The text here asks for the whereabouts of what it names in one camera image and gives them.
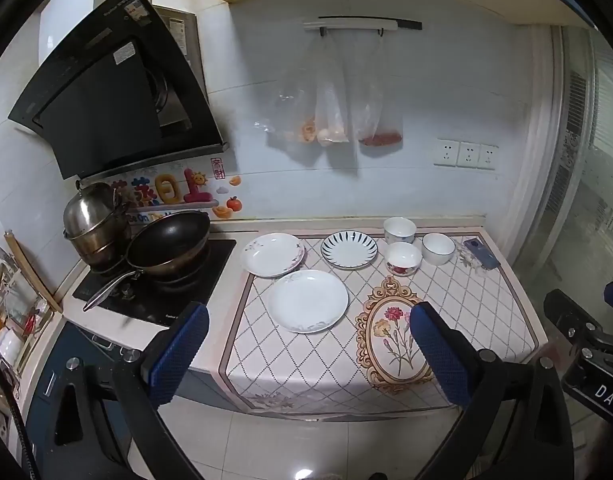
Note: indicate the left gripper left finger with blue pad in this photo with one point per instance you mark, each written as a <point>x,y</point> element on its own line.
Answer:
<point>143,386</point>

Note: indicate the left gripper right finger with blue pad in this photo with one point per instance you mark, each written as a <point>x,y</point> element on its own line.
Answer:
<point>514,422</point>

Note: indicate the white bowl red flowers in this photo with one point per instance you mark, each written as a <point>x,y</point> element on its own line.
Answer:
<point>403,259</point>

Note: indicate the plain white bowl blue rim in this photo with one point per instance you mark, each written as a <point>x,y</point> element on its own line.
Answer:
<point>437,248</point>

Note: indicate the white plate pink floral rim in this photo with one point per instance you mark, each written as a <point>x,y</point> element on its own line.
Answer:
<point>272,255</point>

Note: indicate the white plate grey floral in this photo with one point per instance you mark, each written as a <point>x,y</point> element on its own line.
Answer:
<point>307,301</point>

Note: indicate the white bowl colourful dots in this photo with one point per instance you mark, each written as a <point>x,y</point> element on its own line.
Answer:
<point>399,230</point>

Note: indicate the blue striped white plate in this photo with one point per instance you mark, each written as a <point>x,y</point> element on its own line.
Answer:
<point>349,250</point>

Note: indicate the patterned pink table mat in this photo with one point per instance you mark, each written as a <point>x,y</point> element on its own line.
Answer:
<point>368,363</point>

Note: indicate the blue lower cabinet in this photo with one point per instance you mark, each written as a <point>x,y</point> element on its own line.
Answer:
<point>80,440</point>

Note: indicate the blue smartphone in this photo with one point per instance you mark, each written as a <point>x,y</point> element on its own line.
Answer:
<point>482,253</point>

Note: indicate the glass sliding door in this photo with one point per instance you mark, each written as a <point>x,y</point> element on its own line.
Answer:
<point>569,243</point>

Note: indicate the stainless steel pot with lid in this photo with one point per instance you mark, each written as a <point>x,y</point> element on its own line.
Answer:
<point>96,224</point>

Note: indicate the wooden cutting board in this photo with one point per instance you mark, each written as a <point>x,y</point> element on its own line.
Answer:
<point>29,272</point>

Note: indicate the plastic bag red chilies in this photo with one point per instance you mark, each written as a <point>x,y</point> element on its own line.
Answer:
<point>376,118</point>

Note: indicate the black range hood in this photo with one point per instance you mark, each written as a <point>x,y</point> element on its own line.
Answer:
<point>118,93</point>

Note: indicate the plastic bag with garlic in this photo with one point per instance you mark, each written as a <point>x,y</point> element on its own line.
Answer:
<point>309,102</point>

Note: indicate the black wok with handle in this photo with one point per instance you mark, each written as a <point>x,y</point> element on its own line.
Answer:
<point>163,251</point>

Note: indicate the colourful wall sticker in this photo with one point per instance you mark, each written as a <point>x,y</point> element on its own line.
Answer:
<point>210,184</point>

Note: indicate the white wall power sockets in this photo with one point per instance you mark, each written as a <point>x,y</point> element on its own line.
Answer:
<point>463,154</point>

